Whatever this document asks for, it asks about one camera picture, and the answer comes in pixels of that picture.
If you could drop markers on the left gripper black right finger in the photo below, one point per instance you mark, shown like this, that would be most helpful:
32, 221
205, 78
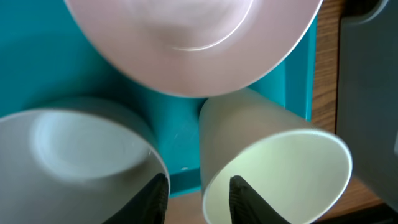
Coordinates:
248, 207

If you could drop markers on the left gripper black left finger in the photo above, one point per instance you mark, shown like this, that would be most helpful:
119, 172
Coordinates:
148, 206

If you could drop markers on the white cup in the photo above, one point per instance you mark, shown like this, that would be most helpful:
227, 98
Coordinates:
297, 168

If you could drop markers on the grey bowl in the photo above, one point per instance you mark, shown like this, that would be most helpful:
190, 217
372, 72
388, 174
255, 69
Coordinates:
78, 160

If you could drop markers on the large pink plate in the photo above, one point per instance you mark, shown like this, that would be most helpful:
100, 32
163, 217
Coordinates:
194, 48

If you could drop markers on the black tray bin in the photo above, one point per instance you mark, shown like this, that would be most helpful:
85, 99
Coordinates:
367, 93

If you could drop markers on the teal serving tray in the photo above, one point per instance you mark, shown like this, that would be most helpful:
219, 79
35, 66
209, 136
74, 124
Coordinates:
45, 58

